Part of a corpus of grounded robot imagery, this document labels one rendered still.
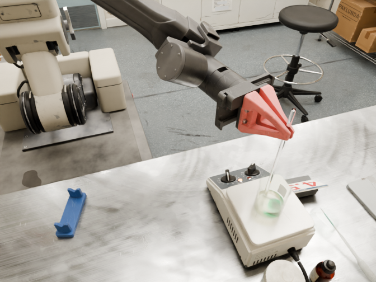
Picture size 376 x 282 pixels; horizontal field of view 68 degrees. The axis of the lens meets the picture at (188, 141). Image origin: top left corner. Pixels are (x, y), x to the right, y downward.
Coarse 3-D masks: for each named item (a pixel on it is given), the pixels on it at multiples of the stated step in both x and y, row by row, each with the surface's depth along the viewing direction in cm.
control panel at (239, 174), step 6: (246, 168) 63; (258, 168) 62; (222, 174) 62; (234, 174) 61; (240, 174) 61; (258, 174) 59; (216, 180) 60; (246, 180) 58; (252, 180) 57; (222, 186) 56; (228, 186) 56
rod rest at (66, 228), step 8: (72, 192) 59; (80, 192) 59; (72, 200) 60; (80, 200) 60; (72, 208) 58; (80, 208) 58; (64, 216) 57; (72, 216) 57; (56, 224) 53; (64, 224) 53; (72, 224) 56; (56, 232) 55; (64, 232) 55; (72, 232) 55
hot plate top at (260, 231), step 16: (240, 192) 52; (240, 208) 50; (288, 208) 50; (304, 208) 50; (256, 224) 47; (272, 224) 47; (288, 224) 48; (304, 224) 48; (256, 240) 45; (272, 240) 46
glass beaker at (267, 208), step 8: (264, 176) 47; (280, 176) 47; (288, 176) 46; (264, 184) 48; (272, 184) 49; (280, 184) 48; (288, 184) 46; (256, 192) 48; (264, 192) 44; (280, 192) 49; (288, 192) 46; (256, 200) 47; (264, 200) 45; (272, 200) 44; (280, 200) 44; (256, 208) 48; (264, 208) 46; (272, 208) 45; (280, 208) 46; (264, 216) 47; (272, 216) 47
